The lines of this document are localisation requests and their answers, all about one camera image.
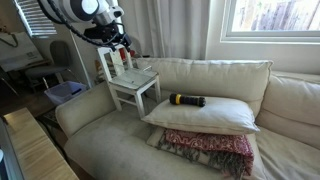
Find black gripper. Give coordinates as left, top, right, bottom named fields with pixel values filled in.
left=94, top=23, right=132, bottom=52

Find black torch with yellow band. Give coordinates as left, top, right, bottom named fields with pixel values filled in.
left=169, top=92, right=207, bottom=108

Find white wooden chair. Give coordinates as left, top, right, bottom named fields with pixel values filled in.
left=96, top=39, right=162, bottom=119

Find grey office chair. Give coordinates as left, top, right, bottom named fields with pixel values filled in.
left=23, top=39, right=73, bottom=94

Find cream pillow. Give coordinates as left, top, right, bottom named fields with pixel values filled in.
left=141, top=95, right=262, bottom=136

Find red object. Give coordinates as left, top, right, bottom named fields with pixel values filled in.
left=119, top=48, right=137, bottom=64

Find white metal pole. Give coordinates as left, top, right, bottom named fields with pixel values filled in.
left=69, top=31, right=94, bottom=89

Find white curtain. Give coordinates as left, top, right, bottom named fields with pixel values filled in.
left=116, top=0, right=212, bottom=61

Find purple plastic bin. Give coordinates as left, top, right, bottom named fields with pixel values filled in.
left=43, top=80, right=88, bottom=106

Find white window blinds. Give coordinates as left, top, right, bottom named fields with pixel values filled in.
left=14, top=0, right=58, bottom=37

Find wide cream sofa back cushion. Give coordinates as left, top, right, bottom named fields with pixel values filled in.
left=135, top=57, right=274, bottom=118

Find white flat panel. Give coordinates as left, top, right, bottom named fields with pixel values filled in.
left=0, top=31, right=46, bottom=73

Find dark patterned rug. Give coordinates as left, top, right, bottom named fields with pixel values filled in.
left=35, top=109, right=60, bottom=129

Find cream fabric sofa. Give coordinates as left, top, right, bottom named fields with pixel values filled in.
left=54, top=57, right=320, bottom=180

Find red patterned fringed blanket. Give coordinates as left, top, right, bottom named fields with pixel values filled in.
left=145, top=125, right=256, bottom=180

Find light wooden coffee table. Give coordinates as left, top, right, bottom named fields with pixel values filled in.
left=2, top=107, right=80, bottom=180

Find grey flat screen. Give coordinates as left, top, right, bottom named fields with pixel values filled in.
left=0, top=116, right=25, bottom=180

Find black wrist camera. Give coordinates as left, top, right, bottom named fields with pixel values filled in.
left=83, top=26, right=101, bottom=40

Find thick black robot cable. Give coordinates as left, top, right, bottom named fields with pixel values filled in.
left=37, top=0, right=133, bottom=48

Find thin black cord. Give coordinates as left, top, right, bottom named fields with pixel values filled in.
left=0, top=33, right=19, bottom=48

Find white window frame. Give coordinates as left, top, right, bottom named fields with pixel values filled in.
left=219, top=0, right=320, bottom=44

